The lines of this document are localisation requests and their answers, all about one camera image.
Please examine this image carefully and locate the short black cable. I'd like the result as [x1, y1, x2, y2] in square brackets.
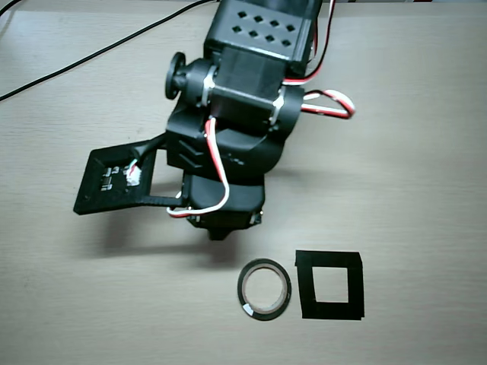
[0, 0, 22, 19]

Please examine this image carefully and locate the black tape square frame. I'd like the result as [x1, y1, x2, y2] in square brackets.
[294, 249, 366, 322]

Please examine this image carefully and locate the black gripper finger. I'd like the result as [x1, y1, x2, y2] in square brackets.
[208, 227, 234, 242]

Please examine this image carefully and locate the black square camera mount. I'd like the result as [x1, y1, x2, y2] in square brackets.
[72, 138, 184, 217]

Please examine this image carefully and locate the black tape roll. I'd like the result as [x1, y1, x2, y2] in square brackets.
[237, 258, 293, 322]

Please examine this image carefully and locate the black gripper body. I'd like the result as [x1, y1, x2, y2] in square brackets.
[166, 120, 287, 230]

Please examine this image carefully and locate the long black cable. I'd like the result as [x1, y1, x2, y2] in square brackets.
[0, 0, 214, 103]

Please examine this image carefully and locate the red white black servo cable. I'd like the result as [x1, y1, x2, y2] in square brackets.
[165, 116, 231, 219]
[301, 88, 357, 119]
[283, 0, 338, 87]

